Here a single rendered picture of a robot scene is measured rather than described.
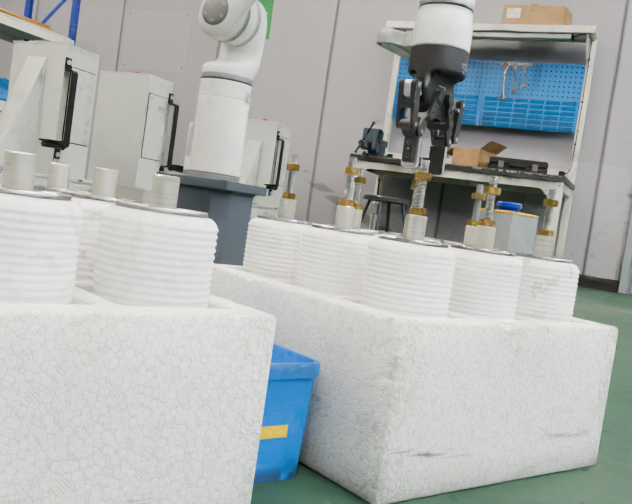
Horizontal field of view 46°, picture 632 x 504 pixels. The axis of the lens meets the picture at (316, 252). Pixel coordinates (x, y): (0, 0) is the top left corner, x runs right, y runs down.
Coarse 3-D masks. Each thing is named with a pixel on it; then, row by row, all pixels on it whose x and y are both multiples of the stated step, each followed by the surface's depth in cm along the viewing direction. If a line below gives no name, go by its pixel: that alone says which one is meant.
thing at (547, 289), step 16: (528, 272) 90; (544, 272) 89; (560, 272) 90; (576, 272) 91; (528, 288) 90; (544, 288) 90; (560, 288) 90; (528, 304) 90; (544, 304) 90; (560, 304) 90; (544, 320) 90; (560, 320) 90
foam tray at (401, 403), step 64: (320, 320) 78; (384, 320) 71; (448, 320) 74; (512, 320) 83; (576, 320) 95; (320, 384) 77; (384, 384) 70; (448, 384) 74; (512, 384) 81; (576, 384) 89; (320, 448) 77; (384, 448) 70; (448, 448) 75; (512, 448) 82; (576, 448) 91
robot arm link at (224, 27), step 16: (208, 0) 125; (224, 0) 123; (240, 0) 122; (256, 0) 123; (208, 16) 125; (224, 16) 124; (240, 16) 123; (208, 32) 126; (224, 32) 125; (240, 32) 126
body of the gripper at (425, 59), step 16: (416, 48) 93; (432, 48) 91; (448, 48) 91; (416, 64) 92; (432, 64) 91; (448, 64) 91; (464, 64) 92; (432, 80) 92; (448, 80) 95; (432, 96) 92
